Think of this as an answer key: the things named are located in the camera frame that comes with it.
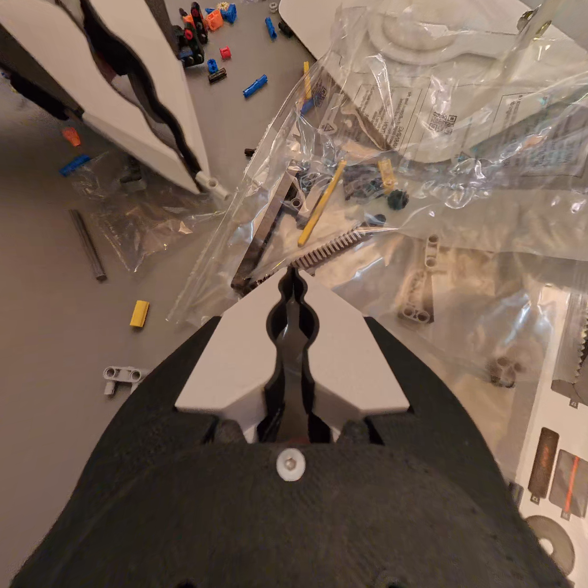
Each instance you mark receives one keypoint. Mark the grey lego cross connector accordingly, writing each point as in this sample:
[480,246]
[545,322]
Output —
[121,374]

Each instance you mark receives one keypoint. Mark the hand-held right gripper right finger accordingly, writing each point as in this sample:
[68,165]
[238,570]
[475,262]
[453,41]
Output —
[353,363]

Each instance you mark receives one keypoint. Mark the long yellow lego axle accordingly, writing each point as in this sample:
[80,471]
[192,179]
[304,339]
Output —
[321,202]

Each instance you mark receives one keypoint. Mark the yellow lego brick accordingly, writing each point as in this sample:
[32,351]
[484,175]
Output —
[139,313]

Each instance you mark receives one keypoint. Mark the large clear plastic bag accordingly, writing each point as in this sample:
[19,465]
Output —
[413,193]

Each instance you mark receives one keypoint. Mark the long dark lego beam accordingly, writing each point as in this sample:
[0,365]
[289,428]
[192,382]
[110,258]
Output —
[264,234]

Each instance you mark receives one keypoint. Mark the orange lego piece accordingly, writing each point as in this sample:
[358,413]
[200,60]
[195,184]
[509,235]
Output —
[71,136]

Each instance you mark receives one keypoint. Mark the small yellow lego piece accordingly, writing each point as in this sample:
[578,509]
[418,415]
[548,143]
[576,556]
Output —
[386,173]

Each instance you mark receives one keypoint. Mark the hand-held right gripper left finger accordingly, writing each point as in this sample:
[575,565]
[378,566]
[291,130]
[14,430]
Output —
[229,358]

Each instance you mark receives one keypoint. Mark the black lego gear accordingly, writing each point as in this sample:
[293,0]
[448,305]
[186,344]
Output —
[398,199]

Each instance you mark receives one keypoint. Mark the small grey lego connector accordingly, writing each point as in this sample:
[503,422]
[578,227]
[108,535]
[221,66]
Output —
[212,184]

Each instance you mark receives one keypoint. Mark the sticker sheet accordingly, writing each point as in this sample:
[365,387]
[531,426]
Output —
[551,413]

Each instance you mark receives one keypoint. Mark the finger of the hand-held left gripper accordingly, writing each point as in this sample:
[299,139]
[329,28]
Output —
[69,59]
[156,59]

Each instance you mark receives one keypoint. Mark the black lego assembly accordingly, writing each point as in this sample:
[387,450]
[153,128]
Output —
[195,32]

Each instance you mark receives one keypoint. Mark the grey lego gear rack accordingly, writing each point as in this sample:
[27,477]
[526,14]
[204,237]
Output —
[330,248]

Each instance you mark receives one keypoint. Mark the grey lego angled beam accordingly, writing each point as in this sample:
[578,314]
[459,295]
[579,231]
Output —
[420,280]

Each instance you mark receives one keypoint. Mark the blue and black lego pin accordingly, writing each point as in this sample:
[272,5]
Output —
[215,71]

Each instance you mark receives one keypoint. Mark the long dark grey lego axle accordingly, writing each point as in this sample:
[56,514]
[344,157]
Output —
[87,243]

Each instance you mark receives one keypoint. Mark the yellow lego pin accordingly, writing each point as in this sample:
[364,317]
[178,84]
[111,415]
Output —
[307,78]

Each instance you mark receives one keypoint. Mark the dark grey lego piece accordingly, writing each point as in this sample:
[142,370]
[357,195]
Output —
[134,180]

